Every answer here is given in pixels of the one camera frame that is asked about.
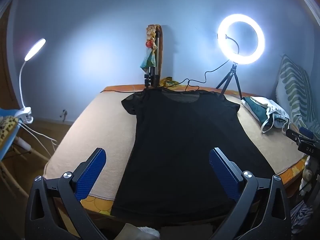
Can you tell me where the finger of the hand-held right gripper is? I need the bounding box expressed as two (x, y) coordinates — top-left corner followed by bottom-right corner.
(299, 127), (314, 139)
(286, 129), (304, 143)

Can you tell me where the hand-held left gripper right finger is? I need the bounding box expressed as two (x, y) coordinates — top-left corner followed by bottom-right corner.
(209, 148), (292, 240)

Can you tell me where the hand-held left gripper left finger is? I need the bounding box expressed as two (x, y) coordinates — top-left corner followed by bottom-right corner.
(25, 148), (108, 240)

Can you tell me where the black t-shirt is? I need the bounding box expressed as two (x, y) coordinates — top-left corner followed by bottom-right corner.
(110, 87), (275, 227)

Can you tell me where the bed with beige cover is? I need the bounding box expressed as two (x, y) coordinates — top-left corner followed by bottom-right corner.
(44, 90), (307, 200)

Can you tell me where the dark green garment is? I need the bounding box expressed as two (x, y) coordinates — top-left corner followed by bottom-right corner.
(242, 96), (269, 125)

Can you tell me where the green striped pillow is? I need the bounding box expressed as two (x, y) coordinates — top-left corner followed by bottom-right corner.
(275, 54), (318, 133)

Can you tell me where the grey striped cloth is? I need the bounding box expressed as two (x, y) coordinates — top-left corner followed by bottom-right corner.
(290, 201), (314, 234)

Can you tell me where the white fluffy cloth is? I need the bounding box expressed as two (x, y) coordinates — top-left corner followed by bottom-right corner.
(136, 226), (160, 240)

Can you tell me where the blue chair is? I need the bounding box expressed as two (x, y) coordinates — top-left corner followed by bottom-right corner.
(0, 108), (50, 200)

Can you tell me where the black mini tripod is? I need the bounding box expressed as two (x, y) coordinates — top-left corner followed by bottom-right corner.
(215, 64), (243, 100)

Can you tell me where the leopard print cloth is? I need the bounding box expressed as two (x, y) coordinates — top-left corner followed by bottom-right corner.
(0, 116), (19, 150)

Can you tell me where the yellow green cloth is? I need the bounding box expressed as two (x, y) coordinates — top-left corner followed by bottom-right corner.
(160, 77), (179, 88)

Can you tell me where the black tripod with cloth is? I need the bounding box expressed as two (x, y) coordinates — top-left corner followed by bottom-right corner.
(139, 24), (166, 80)

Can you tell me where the brown wooden wardrobe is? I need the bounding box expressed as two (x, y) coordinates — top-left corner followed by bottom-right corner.
(0, 12), (16, 108)

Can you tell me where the white clip lamp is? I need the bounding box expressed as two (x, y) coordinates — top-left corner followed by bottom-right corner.
(14, 38), (47, 124)

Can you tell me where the white lamp cable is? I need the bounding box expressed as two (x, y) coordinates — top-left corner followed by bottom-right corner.
(19, 121), (59, 153)

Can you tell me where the black cable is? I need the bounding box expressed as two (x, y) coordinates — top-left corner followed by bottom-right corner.
(160, 60), (232, 92)

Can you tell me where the white ring light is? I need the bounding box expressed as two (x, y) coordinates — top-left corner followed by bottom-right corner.
(217, 14), (265, 64)

